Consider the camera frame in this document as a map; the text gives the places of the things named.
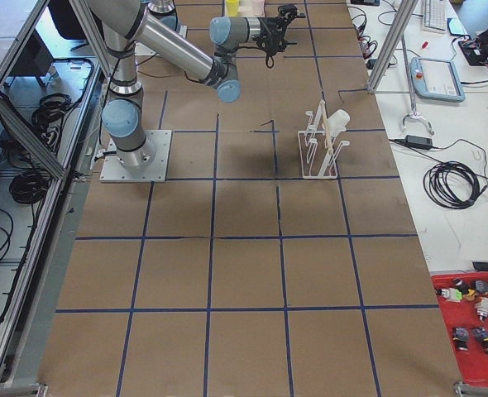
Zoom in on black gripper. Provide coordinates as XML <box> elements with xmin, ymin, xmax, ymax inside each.
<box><xmin>256</xmin><ymin>17</ymin><xmax>287</xmax><ymax>69</ymax></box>

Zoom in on white plastic cup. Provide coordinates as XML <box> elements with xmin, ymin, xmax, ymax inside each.
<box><xmin>327</xmin><ymin>109</ymin><xmax>351</xmax><ymax>136</ymax></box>

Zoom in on pink plastic cup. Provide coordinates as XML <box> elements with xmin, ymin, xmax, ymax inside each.
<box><xmin>251</xmin><ymin>0</ymin><xmax>265</xmax><ymax>17</ymax></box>

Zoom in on yellow plastic cup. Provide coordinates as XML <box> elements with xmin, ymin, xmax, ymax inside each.
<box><xmin>225</xmin><ymin>0</ymin><xmax>240</xmax><ymax>17</ymax></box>

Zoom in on cream plastic tray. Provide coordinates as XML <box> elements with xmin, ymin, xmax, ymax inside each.
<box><xmin>223</xmin><ymin>0</ymin><xmax>255</xmax><ymax>17</ymax></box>

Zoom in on black power adapter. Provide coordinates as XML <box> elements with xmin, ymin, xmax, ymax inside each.
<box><xmin>404</xmin><ymin>135</ymin><xmax>433</xmax><ymax>151</ymax></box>

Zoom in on white keyboard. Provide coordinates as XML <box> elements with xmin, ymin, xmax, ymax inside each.
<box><xmin>421</xmin><ymin>0</ymin><xmax>447</xmax><ymax>34</ymax></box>

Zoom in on red parts bin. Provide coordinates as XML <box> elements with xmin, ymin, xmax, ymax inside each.
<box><xmin>432</xmin><ymin>272</ymin><xmax>488</xmax><ymax>387</ymax></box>

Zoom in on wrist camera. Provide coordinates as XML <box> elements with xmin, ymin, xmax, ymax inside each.
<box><xmin>277</xmin><ymin>4</ymin><xmax>306</xmax><ymax>24</ymax></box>

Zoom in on white wire cup rack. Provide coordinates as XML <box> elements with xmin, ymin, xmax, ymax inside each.
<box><xmin>297</xmin><ymin>99</ymin><xmax>350</xmax><ymax>179</ymax></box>

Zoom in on aluminium frame post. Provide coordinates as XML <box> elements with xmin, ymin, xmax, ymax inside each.
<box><xmin>366</xmin><ymin>0</ymin><xmax>418</xmax><ymax>93</ymax></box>

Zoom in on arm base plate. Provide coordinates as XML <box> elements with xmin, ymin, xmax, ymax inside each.
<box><xmin>100</xmin><ymin>130</ymin><xmax>172</xmax><ymax>183</ymax></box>

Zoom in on coiled black cable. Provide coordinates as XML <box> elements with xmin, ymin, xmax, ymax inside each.
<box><xmin>423</xmin><ymin>160</ymin><xmax>483</xmax><ymax>211</ymax></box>

